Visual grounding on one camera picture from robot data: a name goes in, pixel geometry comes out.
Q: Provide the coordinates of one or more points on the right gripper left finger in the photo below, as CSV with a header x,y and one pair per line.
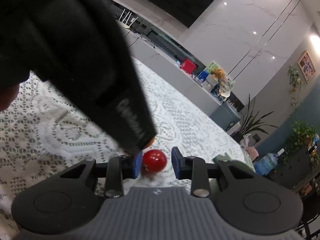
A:
x,y
120,168

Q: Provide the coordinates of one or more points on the teddy bear bouquet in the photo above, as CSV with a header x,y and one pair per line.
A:
x,y
222,78

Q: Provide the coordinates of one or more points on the potted long-leaf plant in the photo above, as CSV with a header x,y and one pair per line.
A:
x,y
251,122

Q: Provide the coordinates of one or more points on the red cherry tomato back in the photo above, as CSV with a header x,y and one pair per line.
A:
x,y
154,161

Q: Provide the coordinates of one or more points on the red box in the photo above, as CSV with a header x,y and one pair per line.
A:
x,y
188,66

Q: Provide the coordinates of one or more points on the white lace tablecloth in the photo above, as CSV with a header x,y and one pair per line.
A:
x,y
42,133

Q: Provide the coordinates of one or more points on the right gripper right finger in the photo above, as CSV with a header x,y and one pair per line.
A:
x,y
193,169

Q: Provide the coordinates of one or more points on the trailing green plant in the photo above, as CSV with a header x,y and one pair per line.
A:
x,y
303,136

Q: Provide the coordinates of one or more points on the framed wall picture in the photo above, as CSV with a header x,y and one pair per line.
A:
x,y
306,66

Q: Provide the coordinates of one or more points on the green colander bowl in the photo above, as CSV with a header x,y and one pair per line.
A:
x,y
226,170

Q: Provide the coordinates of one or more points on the dark drawer cabinet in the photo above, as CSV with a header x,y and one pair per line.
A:
x,y
296,169

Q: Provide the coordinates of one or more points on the white wifi router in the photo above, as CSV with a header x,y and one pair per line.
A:
x,y
126,19

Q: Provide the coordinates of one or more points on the person left hand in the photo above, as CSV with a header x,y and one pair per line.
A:
x,y
8,95

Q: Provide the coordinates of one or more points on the blue water jug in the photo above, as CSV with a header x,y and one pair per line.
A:
x,y
266,164

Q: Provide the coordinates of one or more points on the grey-blue trash bin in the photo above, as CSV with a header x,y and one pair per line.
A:
x,y
226,116

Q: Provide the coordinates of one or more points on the pink small heater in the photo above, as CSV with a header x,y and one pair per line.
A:
x,y
252,152

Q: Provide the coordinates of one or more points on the orange tangerine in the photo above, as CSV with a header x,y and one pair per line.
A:
x,y
150,143

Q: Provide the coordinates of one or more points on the white tv cabinet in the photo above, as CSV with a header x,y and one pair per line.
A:
x,y
166,67

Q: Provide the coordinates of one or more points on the black dining chairs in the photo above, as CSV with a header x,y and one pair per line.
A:
x,y
308,190

